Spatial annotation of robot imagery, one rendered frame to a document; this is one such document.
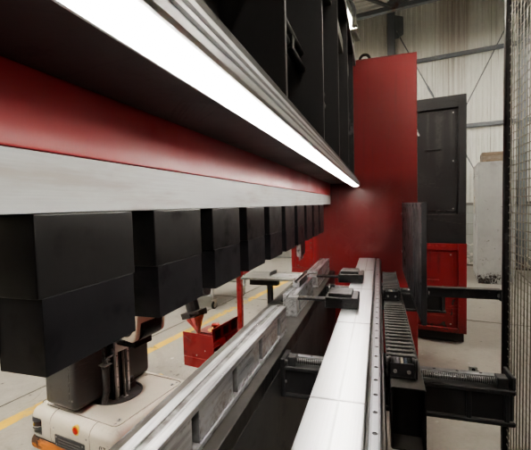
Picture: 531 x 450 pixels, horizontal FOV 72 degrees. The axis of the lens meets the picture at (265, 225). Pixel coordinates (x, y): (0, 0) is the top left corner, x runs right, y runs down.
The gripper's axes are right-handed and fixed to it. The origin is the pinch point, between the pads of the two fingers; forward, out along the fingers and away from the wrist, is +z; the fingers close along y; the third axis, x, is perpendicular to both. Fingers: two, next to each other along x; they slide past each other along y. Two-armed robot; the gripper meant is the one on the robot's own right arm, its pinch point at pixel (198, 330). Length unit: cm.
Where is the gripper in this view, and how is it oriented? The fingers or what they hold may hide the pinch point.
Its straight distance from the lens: 169.4
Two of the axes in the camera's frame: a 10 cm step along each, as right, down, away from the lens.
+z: 2.6, 9.6, -0.7
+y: 8.5, -2.6, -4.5
